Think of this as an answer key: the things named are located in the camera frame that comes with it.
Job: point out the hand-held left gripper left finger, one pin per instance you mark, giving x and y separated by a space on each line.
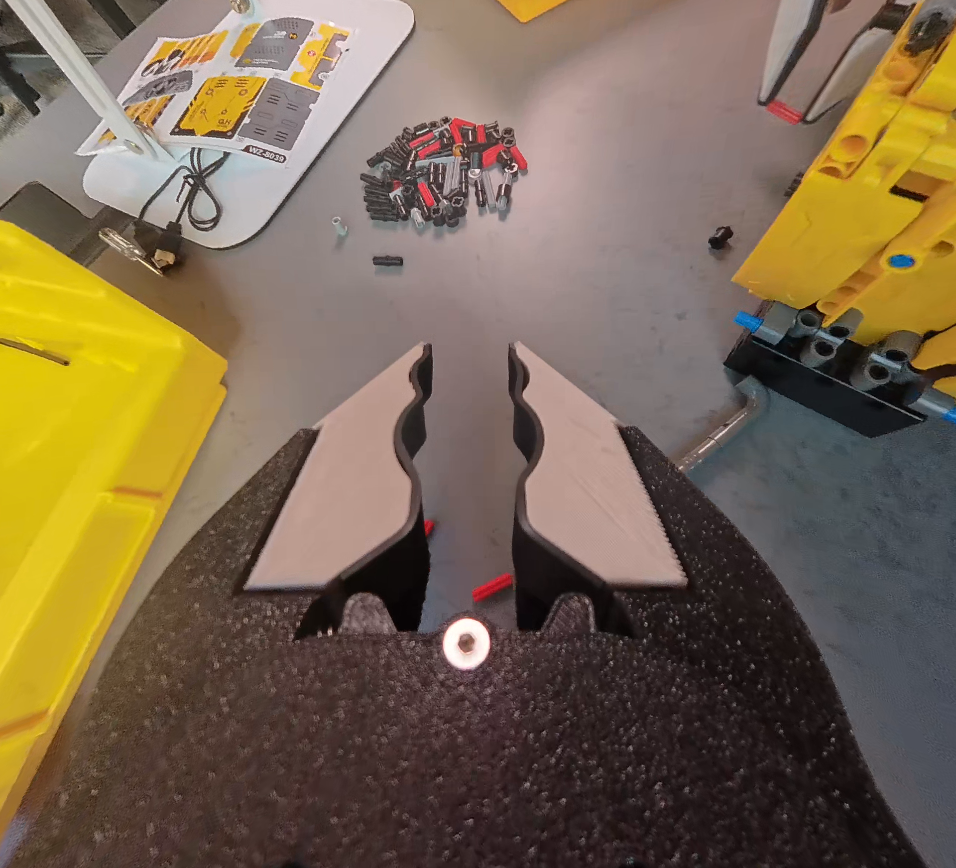
343 494

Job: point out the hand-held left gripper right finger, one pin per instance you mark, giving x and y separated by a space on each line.
597 502

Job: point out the yellow lego vehicle model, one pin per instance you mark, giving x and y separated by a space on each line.
844 210

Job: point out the black lego pin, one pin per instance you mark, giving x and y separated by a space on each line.
388 261
721 237

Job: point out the light grey lego bushing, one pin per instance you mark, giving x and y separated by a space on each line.
340 225

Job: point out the pile of red black pins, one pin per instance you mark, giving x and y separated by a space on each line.
444 173

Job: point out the yellow sticker sheet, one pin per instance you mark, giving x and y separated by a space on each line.
239 84

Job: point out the white and wooden book stand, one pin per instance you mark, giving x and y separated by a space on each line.
358 46

